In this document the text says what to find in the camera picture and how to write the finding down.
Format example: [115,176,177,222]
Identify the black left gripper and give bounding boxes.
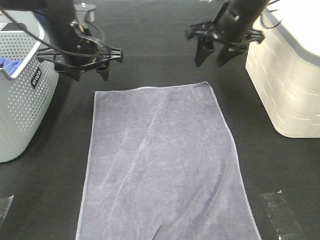
[36,22,124,82]

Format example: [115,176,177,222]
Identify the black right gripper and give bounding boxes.
[185,7,265,67]

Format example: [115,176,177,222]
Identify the grey towel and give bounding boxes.
[75,81,260,240]

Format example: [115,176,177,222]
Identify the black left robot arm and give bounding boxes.
[0,0,123,81]

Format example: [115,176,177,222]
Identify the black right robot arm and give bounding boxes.
[185,0,269,67]

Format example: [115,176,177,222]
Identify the blue towel in basket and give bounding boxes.
[0,57,23,76]

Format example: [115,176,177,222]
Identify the grey perforated laundry basket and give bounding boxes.
[0,14,59,163]

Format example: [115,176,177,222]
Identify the white plastic storage basket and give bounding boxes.
[245,6,320,138]

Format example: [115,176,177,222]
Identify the black felt table mat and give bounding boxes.
[0,0,320,240]

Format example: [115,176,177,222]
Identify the clear tape strip left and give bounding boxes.
[0,195,14,228]

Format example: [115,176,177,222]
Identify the clear tape strip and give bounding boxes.
[0,195,14,228]
[260,190,307,240]

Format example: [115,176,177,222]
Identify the clear tape strip right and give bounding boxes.
[260,190,307,240]

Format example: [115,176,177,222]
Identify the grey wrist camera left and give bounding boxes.
[74,2,97,23]

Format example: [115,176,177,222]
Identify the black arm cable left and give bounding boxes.
[0,8,111,57]

